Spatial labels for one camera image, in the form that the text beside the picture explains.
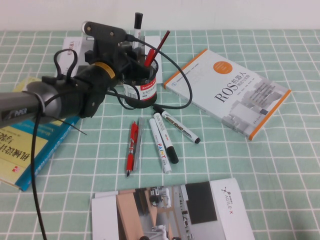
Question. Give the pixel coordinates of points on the dark red thin pencil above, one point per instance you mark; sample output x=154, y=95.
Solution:
x=163, y=41

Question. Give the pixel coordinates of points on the yellow and teal book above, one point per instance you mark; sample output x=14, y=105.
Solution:
x=15, y=150

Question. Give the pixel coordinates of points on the black zip tie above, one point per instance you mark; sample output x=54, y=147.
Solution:
x=75, y=128

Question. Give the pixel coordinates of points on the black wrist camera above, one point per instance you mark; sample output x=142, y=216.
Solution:
x=105, y=30

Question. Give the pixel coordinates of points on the grey transparent pen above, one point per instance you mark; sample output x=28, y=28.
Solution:
x=139, y=142

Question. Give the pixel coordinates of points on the white orange ROS book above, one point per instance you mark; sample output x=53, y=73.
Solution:
x=225, y=82

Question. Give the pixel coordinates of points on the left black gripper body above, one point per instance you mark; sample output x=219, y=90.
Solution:
x=105, y=52

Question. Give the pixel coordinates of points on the green checked tablecloth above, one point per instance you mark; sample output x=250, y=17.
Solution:
x=275, y=175

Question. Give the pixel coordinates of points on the white paint marker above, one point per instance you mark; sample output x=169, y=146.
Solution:
x=160, y=147

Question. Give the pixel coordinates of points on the black mesh pen holder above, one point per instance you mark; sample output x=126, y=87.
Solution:
x=147, y=100

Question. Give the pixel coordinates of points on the red gel pen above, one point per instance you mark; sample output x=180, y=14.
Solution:
x=131, y=150

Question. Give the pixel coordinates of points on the black capped whiteboard marker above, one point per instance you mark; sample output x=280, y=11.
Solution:
x=138, y=20
x=177, y=125

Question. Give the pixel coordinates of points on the white marker with black end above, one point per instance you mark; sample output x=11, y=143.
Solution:
x=165, y=135

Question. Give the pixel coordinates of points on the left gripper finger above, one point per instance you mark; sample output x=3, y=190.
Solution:
x=126, y=47
x=138, y=55

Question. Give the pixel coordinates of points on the AgileX photo brochure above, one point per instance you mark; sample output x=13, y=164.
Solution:
x=68, y=45
x=175, y=215

